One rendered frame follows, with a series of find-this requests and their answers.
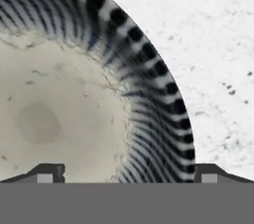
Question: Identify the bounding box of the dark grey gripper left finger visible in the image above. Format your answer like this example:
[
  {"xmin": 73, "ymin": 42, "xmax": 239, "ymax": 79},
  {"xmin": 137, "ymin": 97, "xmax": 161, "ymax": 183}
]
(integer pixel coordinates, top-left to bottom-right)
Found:
[{"xmin": 0, "ymin": 163, "xmax": 66, "ymax": 184}]

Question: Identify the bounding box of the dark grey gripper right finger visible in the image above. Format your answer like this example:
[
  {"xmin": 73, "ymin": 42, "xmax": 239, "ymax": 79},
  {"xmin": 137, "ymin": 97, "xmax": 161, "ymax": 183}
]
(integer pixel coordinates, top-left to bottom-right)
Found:
[{"xmin": 193, "ymin": 163, "xmax": 254, "ymax": 184}]

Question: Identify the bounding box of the black and white striped bowl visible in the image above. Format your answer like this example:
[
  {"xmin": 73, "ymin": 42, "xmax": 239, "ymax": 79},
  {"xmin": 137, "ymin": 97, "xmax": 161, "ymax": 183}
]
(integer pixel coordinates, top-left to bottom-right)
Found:
[{"xmin": 0, "ymin": 0, "xmax": 196, "ymax": 184}]

